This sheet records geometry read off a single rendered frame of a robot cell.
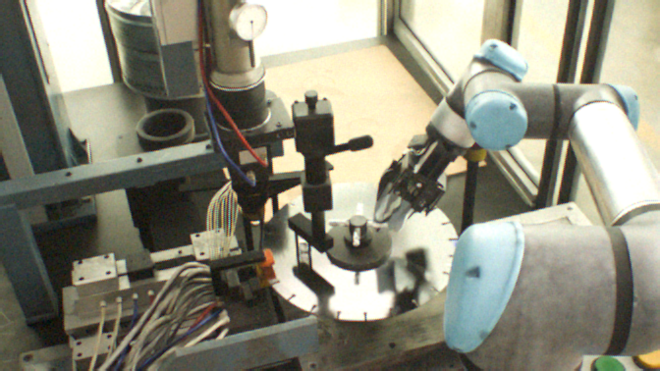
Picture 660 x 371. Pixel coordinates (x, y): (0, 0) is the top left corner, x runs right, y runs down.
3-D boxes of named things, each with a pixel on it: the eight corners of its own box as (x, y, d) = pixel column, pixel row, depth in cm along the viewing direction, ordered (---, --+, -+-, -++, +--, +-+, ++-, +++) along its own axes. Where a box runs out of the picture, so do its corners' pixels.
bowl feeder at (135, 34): (242, 78, 213) (227, -51, 191) (268, 140, 190) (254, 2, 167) (127, 98, 207) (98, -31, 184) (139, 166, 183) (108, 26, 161)
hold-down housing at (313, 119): (333, 194, 122) (329, 82, 110) (338, 214, 119) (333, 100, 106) (297, 198, 122) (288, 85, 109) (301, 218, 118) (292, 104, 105)
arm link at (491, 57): (490, 47, 107) (484, 27, 114) (445, 111, 112) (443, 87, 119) (537, 76, 108) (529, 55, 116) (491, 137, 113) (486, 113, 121)
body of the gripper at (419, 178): (382, 195, 119) (426, 134, 114) (387, 171, 127) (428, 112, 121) (425, 221, 120) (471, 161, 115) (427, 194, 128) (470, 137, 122)
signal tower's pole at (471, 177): (467, 238, 161) (476, 150, 147) (472, 245, 159) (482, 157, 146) (457, 239, 160) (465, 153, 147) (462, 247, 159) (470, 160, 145)
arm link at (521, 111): (559, 100, 98) (546, 69, 108) (468, 98, 99) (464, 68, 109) (552, 157, 102) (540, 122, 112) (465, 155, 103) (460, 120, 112)
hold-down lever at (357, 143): (361, 131, 114) (361, 114, 113) (375, 154, 110) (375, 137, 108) (308, 141, 113) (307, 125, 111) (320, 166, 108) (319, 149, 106)
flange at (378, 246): (368, 277, 125) (368, 266, 123) (311, 251, 130) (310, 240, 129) (404, 237, 132) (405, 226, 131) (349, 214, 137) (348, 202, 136)
